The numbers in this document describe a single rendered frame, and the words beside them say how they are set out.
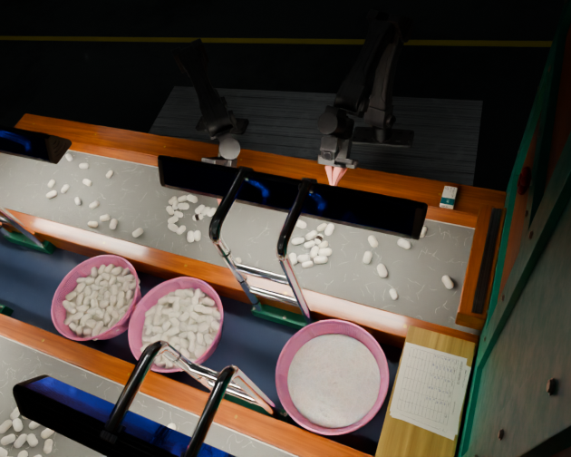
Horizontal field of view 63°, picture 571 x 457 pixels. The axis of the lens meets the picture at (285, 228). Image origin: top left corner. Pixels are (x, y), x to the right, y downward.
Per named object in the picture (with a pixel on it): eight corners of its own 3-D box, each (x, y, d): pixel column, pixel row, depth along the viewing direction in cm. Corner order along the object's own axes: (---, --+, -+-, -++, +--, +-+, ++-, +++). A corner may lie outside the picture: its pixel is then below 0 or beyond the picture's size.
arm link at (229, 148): (250, 151, 125) (232, 108, 122) (220, 164, 125) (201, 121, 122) (247, 149, 136) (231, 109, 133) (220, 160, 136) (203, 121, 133)
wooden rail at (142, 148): (53, 143, 206) (25, 112, 191) (496, 228, 142) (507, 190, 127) (37, 164, 201) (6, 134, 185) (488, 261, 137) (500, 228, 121)
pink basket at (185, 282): (151, 295, 143) (137, 281, 135) (236, 286, 138) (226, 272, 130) (136, 384, 128) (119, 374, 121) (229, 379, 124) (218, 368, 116)
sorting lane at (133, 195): (14, 141, 189) (11, 138, 187) (497, 237, 125) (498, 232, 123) (-34, 201, 176) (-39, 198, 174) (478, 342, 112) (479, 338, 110)
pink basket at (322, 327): (268, 357, 125) (260, 345, 117) (360, 316, 126) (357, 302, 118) (306, 461, 110) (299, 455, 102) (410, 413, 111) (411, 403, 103)
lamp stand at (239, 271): (278, 258, 140) (235, 161, 104) (342, 274, 133) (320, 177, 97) (254, 316, 132) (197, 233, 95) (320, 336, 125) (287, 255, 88)
